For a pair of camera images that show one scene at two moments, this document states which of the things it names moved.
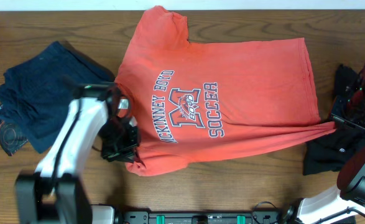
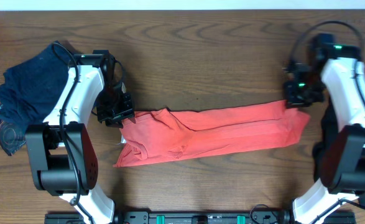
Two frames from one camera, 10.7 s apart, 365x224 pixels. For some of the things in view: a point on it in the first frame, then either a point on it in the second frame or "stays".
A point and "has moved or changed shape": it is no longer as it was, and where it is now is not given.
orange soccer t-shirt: x=194 y=100 has moved or changed shape
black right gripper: x=337 y=116 → x=291 y=101
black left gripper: x=128 y=150 → x=127 y=112
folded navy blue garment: x=35 y=94 stays
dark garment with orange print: x=9 y=135 stays
